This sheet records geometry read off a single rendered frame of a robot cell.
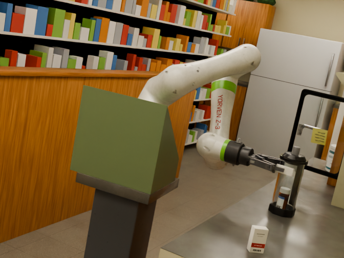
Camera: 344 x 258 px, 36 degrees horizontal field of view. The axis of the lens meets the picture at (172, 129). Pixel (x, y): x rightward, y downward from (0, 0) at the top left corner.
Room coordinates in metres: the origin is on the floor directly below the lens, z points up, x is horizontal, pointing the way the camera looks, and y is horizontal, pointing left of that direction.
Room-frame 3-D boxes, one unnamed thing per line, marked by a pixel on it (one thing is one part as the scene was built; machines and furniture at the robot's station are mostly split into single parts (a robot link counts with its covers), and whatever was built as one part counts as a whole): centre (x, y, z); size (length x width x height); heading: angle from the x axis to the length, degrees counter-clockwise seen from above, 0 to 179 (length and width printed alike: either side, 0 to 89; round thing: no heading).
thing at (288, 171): (1.96, -0.45, 1.12); 0.07 x 0.01 x 0.03; 64
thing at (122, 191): (2.10, 0.13, 0.92); 0.32 x 0.32 x 0.04; 71
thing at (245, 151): (2.06, -0.34, 1.12); 0.09 x 0.08 x 0.07; 65
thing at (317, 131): (2.62, -0.74, 1.19); 0.30 x 0.01 x 0.40; 57
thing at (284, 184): (1.99, -0.48, 1.06); 0.11 x 0.11 x 0.21
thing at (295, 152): (1.99, -0.48, 1.18); 0.09 x 0.09 x 0.07
